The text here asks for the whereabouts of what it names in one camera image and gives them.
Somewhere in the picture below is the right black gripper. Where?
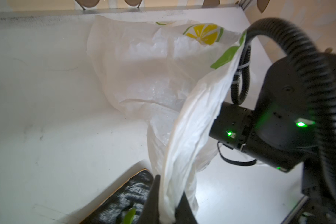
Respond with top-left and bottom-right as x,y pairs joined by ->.
209,102 -> 297,173

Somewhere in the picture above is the white plastic bag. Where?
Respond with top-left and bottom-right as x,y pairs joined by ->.
87,16 -> 246,224

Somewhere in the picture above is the green fake leaf sprig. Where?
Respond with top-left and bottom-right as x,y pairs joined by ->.
122,207 -> 136,224

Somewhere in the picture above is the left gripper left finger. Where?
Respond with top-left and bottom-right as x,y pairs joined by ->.
137,175 -> 161,224

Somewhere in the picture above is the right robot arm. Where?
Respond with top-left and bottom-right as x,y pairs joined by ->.
209,18 -> 336,224

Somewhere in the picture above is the black square plate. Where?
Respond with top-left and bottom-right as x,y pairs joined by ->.
81,169 -> 154,224

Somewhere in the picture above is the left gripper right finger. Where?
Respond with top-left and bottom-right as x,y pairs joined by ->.
175,192 -> 197,224

